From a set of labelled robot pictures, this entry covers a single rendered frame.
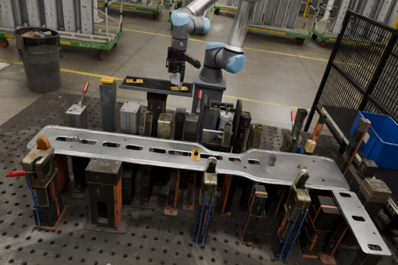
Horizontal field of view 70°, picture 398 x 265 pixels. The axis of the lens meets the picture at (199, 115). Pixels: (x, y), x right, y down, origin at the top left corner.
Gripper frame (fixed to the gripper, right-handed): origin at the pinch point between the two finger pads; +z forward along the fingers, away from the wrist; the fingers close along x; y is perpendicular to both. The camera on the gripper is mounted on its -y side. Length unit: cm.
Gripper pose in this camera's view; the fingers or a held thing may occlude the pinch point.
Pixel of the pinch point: (179, 86)
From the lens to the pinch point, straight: 147.1
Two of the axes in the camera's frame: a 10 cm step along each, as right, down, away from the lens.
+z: -1.2, 8.6, 4.9
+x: 2.8, 5.1, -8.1
